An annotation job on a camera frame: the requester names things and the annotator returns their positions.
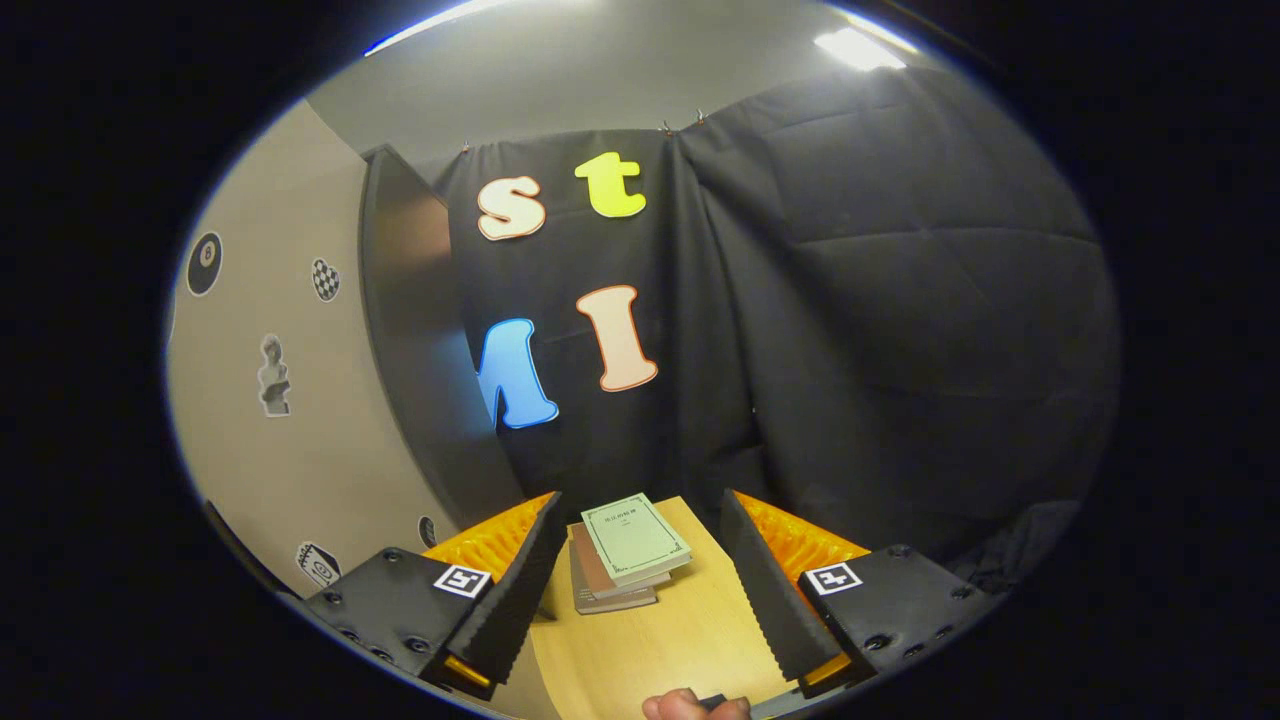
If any black backdrop cloth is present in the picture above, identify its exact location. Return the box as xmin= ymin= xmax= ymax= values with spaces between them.
xmin=430 ymin=65 xmax=1121 ymax=591

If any beige cabinet door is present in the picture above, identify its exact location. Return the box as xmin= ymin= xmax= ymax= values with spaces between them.
xmin=165 ymin=100 xmax=461 ymax=601

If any brown book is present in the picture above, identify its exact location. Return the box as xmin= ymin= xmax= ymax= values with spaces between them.
xmin=570 ymin=522 xmax=673 ymax=603

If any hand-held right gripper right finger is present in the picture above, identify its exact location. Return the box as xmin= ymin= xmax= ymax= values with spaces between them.
xmin=720 ymin=489 xmax=1001 ymax=699

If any green book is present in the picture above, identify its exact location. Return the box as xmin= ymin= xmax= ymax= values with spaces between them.
xmin=580 ymin=492 xmax=693 ymax=588

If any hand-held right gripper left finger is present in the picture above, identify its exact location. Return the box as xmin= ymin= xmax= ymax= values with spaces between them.
xmin=300 ymin=490 xmax=568 ymax=701

